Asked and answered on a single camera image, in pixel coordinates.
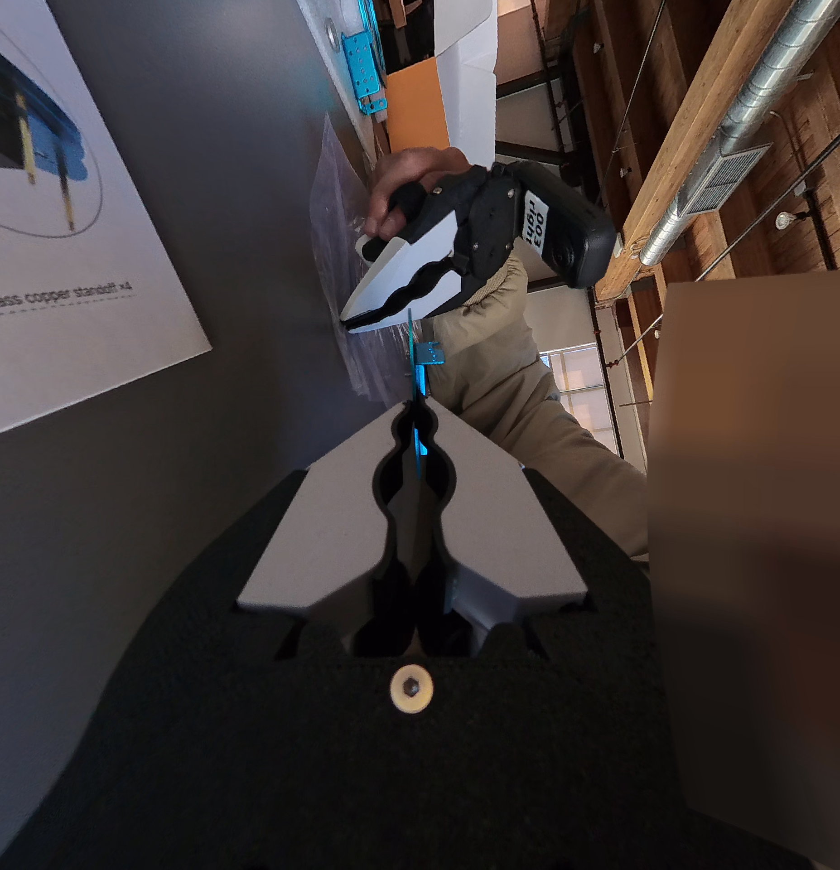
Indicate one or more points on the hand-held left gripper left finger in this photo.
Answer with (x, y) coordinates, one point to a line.
(311, 544)

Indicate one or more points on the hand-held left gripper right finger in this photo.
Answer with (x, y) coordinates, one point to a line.
(508, 544)

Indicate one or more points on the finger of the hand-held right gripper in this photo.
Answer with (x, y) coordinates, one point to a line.
(406, 262)
(437, 296)

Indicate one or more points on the blue perforated mounting bracket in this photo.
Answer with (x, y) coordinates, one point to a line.
(430, 353)

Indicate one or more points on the blue round metal plate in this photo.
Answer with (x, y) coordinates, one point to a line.
(413, 380)

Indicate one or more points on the person's right hand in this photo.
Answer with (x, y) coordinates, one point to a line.
(406, 170)

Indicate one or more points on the clear plastic bag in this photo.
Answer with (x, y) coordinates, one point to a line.
(338, 238)

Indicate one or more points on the orange cardboard box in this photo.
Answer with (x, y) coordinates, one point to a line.
(420, 102)

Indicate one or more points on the grid pane window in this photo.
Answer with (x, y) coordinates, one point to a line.
(583, 394)

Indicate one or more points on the white foam sheet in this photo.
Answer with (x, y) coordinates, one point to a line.
(325, 54)

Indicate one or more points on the silver round flange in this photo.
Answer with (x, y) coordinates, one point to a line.
(331, 32)

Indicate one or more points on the white instruction sheet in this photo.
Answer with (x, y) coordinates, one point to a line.
(87, 272)

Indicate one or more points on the blue metal U bracket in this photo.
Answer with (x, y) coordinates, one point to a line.
(362, 68)

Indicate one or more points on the silver ventilation duct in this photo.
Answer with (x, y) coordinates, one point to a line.
(766, 81)

